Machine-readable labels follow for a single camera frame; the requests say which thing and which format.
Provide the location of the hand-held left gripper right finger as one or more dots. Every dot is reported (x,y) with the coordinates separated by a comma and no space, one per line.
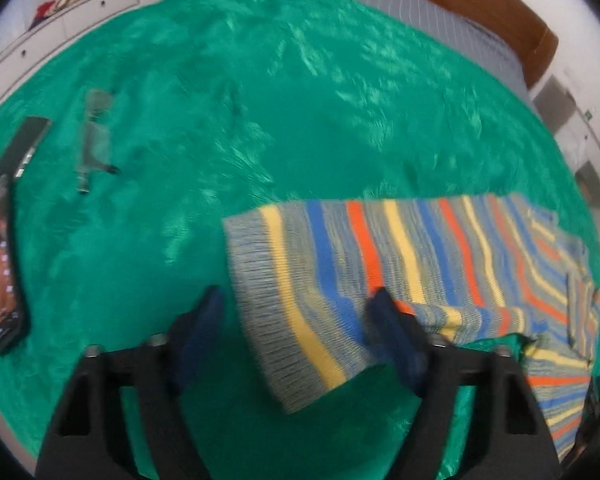
(390,330)

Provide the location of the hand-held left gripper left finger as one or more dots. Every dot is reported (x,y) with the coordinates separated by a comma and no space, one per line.
(200,325)

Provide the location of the striped knit sweater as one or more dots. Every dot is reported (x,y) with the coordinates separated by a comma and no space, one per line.
(380,240)

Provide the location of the smartphone with lit screen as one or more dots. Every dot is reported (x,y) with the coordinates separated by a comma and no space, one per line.
(0,270)

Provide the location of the green floral blanket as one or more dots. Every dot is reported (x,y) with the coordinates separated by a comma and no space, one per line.
(230,110)

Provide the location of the thin-framed glasses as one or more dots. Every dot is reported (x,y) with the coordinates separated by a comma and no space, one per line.
(95,102)

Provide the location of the white desk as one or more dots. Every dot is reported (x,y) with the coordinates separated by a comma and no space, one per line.
(570,120)

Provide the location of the blue-grey checked bed sheet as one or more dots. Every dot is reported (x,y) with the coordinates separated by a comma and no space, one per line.
(430,15)

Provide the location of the white drawer cabinet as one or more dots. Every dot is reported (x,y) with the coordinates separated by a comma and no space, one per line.
(80,15)

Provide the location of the brown wooden headboard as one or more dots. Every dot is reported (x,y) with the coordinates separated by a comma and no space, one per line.
(505,15)

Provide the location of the red cloth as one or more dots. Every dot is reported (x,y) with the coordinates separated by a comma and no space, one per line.
(41,14)

